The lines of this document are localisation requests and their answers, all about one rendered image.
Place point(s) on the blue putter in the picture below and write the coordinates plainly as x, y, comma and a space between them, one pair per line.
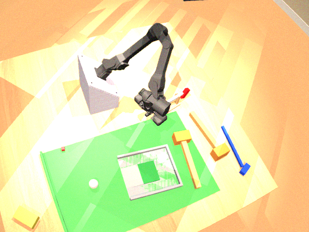
245, 167

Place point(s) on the green flat mat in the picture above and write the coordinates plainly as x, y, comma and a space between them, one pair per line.
107, 208

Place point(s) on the white ball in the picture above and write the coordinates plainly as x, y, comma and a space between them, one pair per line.
93, 183

